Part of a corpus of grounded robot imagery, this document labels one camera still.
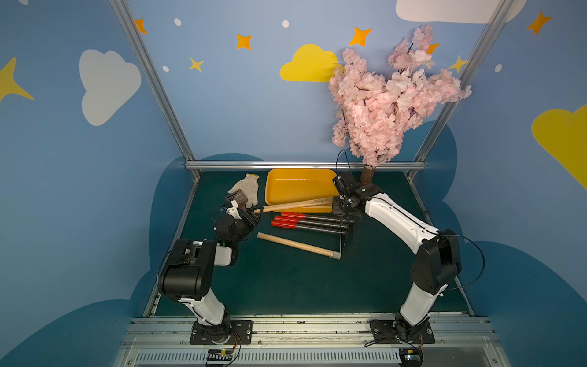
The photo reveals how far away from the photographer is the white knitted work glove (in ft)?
3.67

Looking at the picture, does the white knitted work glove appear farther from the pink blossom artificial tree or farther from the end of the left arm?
the pink blossom artificial tree

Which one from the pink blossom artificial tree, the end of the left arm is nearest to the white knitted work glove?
the end of the left arm
